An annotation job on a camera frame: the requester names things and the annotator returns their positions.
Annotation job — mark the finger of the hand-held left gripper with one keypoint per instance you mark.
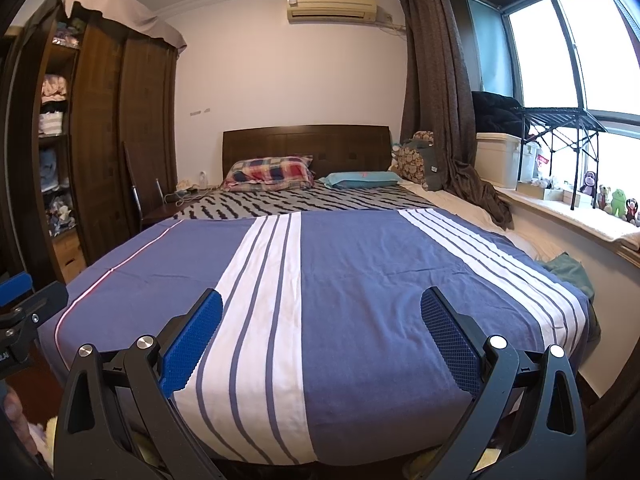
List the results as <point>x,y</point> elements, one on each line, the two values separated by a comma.
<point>15,290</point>
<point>47,302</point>

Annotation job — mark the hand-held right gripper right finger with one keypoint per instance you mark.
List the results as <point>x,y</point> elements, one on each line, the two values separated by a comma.
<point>450,340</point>

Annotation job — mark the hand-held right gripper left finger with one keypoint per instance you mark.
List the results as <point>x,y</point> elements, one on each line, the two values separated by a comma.
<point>192,342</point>

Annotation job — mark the person's left hand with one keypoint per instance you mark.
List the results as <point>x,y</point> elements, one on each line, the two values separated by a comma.
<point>14,420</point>

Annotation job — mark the blue white striped blanket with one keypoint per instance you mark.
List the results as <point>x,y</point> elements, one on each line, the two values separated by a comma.
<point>375,285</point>

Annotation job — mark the blue folded clothes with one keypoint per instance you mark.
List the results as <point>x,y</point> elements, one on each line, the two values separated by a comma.
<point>51,170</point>

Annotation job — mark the green cloth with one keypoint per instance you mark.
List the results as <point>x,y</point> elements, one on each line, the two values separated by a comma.
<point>570,277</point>

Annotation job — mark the dark folding chair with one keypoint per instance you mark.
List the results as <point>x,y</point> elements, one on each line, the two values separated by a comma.
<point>136,195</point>

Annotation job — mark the dark wooden wardrobe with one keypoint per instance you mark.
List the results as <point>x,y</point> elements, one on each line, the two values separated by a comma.
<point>120,160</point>

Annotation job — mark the white striped folded clothes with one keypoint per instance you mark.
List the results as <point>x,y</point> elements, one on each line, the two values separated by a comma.
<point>51,124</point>

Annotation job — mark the cardboard boxes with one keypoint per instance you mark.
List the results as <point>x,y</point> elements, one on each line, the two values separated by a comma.
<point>547,192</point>

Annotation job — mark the circle patterned cushion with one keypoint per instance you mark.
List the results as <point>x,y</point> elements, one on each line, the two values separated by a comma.
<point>412,162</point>

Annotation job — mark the grey black patterned blanket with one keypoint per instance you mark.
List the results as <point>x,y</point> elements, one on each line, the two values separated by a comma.
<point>310,202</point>

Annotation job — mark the teal pillow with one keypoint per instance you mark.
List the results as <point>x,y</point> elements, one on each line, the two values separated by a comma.
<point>360,180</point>

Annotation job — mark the plaid pillow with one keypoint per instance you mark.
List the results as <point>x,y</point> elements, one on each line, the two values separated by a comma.
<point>267,172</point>

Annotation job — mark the white storage box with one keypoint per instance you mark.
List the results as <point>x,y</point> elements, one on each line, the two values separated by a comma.
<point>497,160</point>

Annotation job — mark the clear box with red label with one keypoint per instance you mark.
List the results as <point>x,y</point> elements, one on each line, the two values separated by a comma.
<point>535,162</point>

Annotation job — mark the pink white folded clothes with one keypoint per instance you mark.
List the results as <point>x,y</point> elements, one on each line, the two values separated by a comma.
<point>55,86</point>

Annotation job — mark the small brown plush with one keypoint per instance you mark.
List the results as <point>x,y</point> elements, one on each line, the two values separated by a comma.
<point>605,197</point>

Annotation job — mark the dark monkey plush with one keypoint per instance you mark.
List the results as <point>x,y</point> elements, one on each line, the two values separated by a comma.
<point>590,182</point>

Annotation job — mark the dark wooden headboard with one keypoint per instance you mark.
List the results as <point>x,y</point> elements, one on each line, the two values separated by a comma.
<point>350,147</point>

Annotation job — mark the green frog plush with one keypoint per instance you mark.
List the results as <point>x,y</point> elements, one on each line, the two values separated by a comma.
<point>619,202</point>

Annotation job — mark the red monkey plush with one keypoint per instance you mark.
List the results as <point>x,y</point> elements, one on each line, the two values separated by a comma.
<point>632,210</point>

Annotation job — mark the black jacket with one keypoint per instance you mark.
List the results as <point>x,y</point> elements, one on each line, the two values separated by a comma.
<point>497,112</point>

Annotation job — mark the black folding rack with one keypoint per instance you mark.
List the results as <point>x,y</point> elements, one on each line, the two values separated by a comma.
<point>565,120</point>

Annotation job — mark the brown curtain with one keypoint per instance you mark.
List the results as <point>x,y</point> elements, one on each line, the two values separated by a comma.
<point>440,85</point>

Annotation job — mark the grey roller blind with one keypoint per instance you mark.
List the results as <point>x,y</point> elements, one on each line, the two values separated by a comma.
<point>487,45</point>

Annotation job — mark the window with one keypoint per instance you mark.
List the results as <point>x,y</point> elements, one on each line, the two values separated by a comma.
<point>545,55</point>

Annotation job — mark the white cloth over wardrobe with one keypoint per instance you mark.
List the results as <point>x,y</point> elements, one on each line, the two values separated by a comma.
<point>120,5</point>

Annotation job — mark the cream wall air conditioner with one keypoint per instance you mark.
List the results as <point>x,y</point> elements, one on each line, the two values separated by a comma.
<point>330,7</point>

